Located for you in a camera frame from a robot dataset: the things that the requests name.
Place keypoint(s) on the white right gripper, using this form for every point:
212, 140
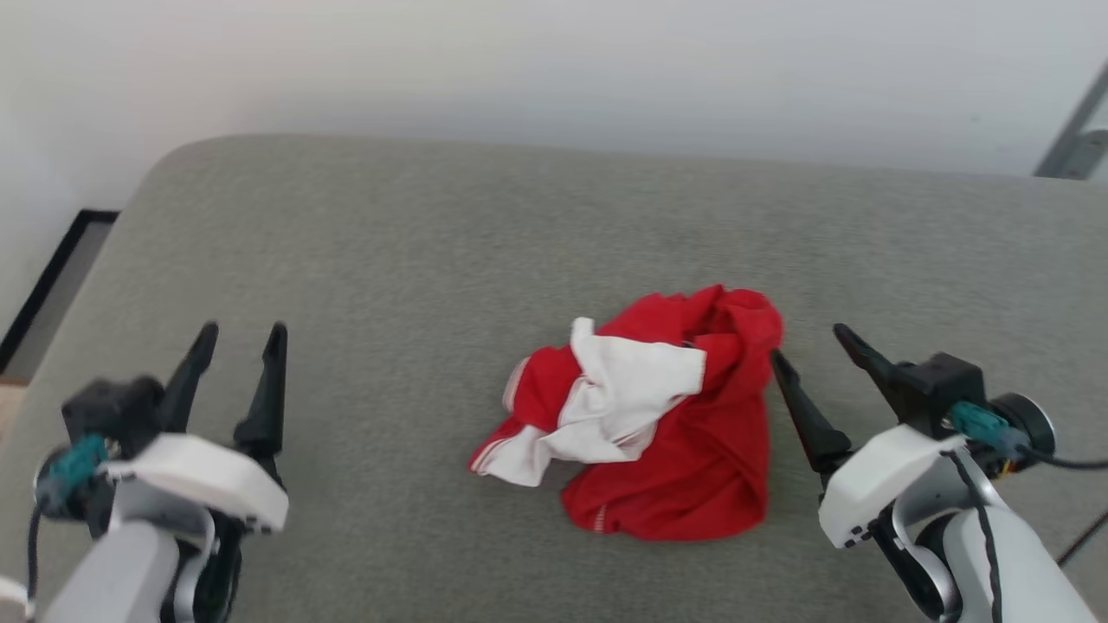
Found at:
883, 484

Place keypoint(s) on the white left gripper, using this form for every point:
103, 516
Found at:
208, 484

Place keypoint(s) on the red and white jersey shirt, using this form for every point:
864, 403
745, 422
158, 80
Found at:
692, 467

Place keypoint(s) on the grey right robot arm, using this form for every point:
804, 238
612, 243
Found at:
1034, 571

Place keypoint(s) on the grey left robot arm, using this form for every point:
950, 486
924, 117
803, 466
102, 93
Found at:
112, 580

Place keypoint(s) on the grey slanted metal bar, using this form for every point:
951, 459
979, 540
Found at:
1086, 108

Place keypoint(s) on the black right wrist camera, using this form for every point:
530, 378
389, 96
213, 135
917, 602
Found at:
948, 381

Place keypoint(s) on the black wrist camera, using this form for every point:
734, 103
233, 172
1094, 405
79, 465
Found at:
948, 381
112, 411

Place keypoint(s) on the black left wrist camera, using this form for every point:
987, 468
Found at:
112, 411

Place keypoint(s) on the teal right camera connector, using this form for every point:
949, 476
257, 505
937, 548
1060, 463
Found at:
978, 422

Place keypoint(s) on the teal camera connector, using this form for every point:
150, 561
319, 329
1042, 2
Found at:
978, 422
74, 463

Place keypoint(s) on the teal left camera connector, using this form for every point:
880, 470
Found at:
74, 463

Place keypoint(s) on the grey metal bar bracket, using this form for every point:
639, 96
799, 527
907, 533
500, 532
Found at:
1089, 156

